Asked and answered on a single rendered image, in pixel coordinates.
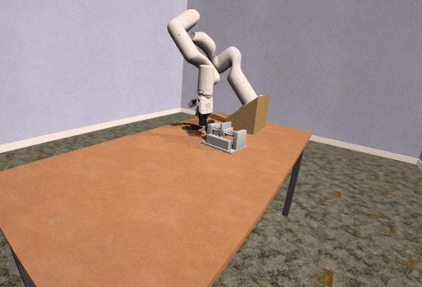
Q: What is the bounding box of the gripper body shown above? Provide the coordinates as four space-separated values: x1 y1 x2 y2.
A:
195 94 213 115

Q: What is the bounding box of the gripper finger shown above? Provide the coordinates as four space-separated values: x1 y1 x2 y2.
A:
195 108 204 126
203 113 210 122

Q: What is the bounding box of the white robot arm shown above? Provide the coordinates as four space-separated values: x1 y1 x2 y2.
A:
167 9 258 108

